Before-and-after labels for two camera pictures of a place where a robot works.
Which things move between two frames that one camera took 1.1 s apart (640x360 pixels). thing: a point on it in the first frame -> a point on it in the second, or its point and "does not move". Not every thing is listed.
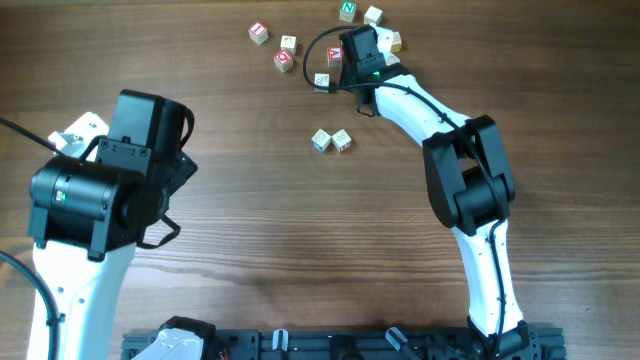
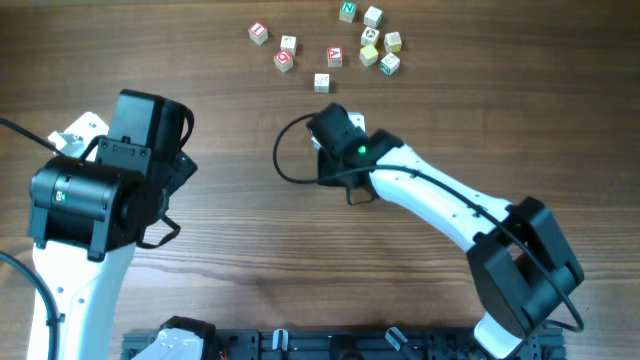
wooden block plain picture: x=322 y=79 does not move
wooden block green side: x=392 y=60 does not move
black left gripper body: x=181 y=167 does not move
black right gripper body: x=346 y=75 -> x=332 y=163
